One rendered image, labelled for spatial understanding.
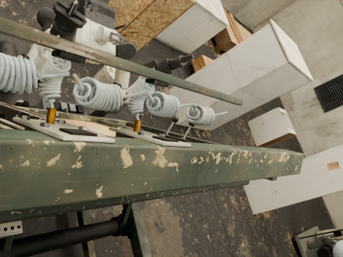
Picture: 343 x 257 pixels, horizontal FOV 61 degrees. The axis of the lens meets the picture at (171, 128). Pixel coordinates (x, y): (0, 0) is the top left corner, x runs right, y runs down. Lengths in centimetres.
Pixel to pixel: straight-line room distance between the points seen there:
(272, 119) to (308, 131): 323
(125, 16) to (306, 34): 756
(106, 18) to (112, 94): 111
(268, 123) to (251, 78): 280
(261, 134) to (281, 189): 176
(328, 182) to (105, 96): 433
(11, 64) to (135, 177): 28
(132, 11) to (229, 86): 146
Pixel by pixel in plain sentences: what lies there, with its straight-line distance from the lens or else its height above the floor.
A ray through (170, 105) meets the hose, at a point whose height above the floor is 188.
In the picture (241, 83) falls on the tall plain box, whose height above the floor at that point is 114.
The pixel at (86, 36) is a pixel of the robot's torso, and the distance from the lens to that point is 162.
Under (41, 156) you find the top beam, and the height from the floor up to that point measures 191.
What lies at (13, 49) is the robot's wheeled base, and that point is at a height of 36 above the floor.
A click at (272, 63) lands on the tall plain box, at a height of 156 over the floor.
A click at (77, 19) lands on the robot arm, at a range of 124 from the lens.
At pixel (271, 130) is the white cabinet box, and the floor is 42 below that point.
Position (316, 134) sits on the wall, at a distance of 940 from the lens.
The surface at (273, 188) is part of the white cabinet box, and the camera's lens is 501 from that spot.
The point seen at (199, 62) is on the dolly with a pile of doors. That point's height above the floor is 21.
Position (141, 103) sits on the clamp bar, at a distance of 74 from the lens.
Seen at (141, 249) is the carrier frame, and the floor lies 79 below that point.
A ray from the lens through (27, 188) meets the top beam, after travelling 46.
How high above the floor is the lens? 229
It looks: 34 degrees down
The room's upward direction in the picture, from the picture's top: 61 degrees clockwise
